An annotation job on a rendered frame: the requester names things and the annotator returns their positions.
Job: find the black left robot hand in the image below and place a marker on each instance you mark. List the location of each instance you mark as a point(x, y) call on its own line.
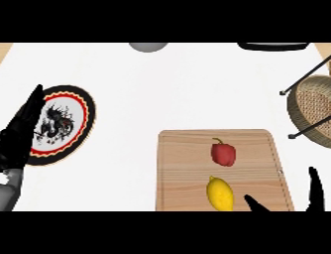
point(16, 132)

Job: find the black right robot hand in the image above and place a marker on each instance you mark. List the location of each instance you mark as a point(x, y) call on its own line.
point(315, 191)

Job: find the wooden cutting board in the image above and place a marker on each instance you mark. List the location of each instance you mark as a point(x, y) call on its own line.
point(222, 172)

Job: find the red bell pepper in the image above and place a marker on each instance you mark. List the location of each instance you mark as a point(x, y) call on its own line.
point(223, 153)

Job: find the wicker tiered basket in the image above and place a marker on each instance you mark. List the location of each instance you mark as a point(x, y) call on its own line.
point(323, 109)

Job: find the black rimmed decorated plate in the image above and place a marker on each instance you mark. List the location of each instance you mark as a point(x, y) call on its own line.
point(61, 124)

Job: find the yellow lemon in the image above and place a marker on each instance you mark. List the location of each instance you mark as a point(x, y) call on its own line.
point(220, 194)

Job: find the grey round object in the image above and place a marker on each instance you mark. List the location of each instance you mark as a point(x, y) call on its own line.
point(148, 46)

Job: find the black appliance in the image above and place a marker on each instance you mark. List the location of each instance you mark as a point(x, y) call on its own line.
point(272, 46)

